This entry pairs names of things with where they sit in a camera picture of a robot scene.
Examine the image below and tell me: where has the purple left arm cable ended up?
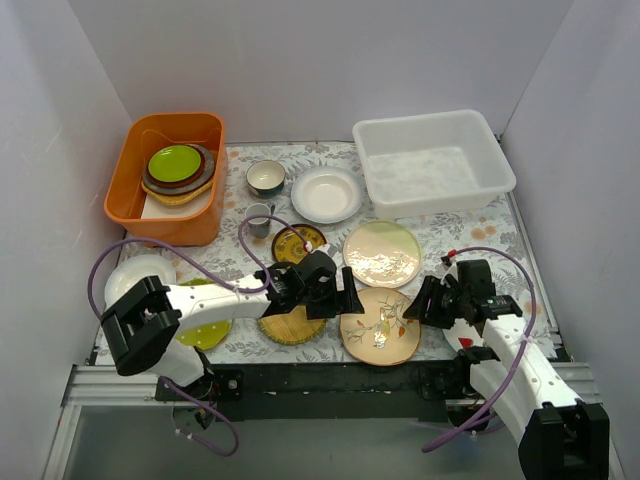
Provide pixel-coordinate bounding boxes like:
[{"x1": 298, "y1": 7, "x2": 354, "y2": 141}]
[{"x1": 87, "y1": 213, "x2": 314, "y2": 457}]

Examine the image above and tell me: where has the white plastic bin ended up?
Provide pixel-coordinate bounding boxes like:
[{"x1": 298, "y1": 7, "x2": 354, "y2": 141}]
[{"x1": 352, "y1": 109, "x2": 516, "y2": 219}]

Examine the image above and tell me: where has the white deep plate blue rim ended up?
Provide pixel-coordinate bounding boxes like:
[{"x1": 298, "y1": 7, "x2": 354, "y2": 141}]
[{"x1": 291, "y1": 166, "x2": 364, "y2": 224}]

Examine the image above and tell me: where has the dark teal ceramic bowl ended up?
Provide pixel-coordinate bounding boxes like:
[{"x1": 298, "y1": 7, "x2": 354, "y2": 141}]
[{"x1": 245, "y1": 160, "x2": 286, "y2": 198}]

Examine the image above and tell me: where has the white square plate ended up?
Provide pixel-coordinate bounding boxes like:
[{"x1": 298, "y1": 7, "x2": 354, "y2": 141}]
[{"x1": 140, "y1": 193, "x2": 209, "y2": 219}]

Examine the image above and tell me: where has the white watermelon pattern plate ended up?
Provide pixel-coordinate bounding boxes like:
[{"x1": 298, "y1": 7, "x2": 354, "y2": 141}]
[{"x1": 443, "y1": 319, "x2": 484, "y2": 351}]

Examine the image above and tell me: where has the cream green glazed plate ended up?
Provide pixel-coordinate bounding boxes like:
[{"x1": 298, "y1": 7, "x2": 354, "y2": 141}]
[{"x1": 343, "y1": 220, "x2": 423, "y2": 288}]

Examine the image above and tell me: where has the yellow black patterned plate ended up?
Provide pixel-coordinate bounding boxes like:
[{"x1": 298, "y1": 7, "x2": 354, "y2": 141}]
[{"x1": 271, "y1": 223, "x2": 327, "y2": 264}]

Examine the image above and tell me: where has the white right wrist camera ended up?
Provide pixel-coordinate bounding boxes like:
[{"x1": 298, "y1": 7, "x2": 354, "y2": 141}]
[{"x1": 440, "y1": 257, "x2": 458, "y2": 288}]

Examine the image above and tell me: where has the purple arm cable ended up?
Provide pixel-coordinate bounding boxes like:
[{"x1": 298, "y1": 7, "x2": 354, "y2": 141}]
[
  {"x1": 87, "y1": 213, "x2": 314, "y2": 457},
  {"x1": 422, "y1": 245, "x2": 539, "y2": 454}
]

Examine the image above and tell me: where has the orange plastic bin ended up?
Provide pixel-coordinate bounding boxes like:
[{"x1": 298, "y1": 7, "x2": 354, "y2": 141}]
[{"x1": 104, "y1": 112, "x2": 228, "y2": 246}]

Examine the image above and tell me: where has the aluminium frame rail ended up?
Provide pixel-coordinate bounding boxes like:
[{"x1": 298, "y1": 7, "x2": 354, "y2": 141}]
[{"x1": 59, "y1": 362, "x2": 601, "y2": 409}]

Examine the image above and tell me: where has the floral patterned table mat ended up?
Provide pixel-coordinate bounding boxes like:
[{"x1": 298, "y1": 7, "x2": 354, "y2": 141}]
[{"x1": 89, "y1": 142, "x2": 557, "y2": 366}]

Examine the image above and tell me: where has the dark brown plate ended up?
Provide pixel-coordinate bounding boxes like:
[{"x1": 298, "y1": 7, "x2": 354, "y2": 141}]
[{"x1": 143, "y1": 144, "x2": 205, "y2": 190}]

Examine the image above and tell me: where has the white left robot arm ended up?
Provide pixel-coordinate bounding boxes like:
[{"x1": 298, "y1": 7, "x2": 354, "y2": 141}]
[{"x1": 100, "y1": 250, "x2": 365, "y2": 400}]

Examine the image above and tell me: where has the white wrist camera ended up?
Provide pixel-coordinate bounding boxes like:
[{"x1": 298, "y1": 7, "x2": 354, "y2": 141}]
[
  {"x1": 310, "y1": 243, "x2": 339, "y2": 261},
  {"x1": 440, "y1": 257, "x2": 458, "y2": 288}
]

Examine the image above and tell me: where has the white deep plate left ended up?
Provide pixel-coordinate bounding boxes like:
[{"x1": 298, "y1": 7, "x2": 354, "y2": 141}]
[{"x1": 104, "y1": 254, "x2": 176, "y2": 308}]

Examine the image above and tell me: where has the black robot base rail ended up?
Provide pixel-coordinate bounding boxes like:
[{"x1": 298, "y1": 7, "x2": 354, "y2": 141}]
[{"x1": 186, "y1": 360, "x2": 484, "y2": 424}]

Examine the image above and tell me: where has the lime green dotted plate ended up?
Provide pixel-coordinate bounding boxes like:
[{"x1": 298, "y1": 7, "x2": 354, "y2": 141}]
[{"x1": 171, "y1": 279, "x2": 233, "y2": 351}]

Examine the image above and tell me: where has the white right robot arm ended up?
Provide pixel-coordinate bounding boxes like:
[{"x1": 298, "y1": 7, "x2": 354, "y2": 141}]
[{"x1": 403, "y1": 251, "x2": 610, "y2": 479}]

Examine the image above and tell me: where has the yellow woven basket plate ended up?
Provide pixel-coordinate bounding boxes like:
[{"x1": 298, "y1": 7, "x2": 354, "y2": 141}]
[{"x1": 141, "y1": 178, "x2": 213, "y2": 206}]

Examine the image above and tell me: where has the lime green small plate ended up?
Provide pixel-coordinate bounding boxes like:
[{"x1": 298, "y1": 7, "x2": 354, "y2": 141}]
[{"x1": 147, "y1": 145, "x2": 202, "y2": 183}]

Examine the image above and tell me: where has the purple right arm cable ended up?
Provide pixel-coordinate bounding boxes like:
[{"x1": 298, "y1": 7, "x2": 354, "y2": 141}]
[{"x1": 422, "y1": 245, "x2": 539, "y2": 454}]

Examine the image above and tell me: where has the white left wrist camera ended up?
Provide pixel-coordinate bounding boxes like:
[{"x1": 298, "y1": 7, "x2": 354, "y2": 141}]
[{"x1": 310, "y1": 243, "x2": 339, "y2": 261}]

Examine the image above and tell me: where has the grey speckled plate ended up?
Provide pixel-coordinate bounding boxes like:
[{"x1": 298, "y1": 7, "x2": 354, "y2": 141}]
[{"x1": 159, "y1": 144, "x2": 216, "y2": 194}]

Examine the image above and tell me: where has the tan bird painted plate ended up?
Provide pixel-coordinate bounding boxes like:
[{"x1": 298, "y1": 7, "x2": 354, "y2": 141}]
[{"x1": 340, "y1": 287, "x2": 421, "y2": 366}]

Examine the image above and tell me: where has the grey ceramic mug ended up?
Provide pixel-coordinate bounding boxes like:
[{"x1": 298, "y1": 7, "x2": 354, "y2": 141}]
[{"x1": 245, "y1": 203, "x2": 275, "y2": 239}]

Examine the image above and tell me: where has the round bamboo woven tray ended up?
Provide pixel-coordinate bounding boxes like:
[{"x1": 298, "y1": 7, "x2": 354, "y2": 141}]
[{"x1": 258, "y1": 305, "x2": 327, "y2": 346}]

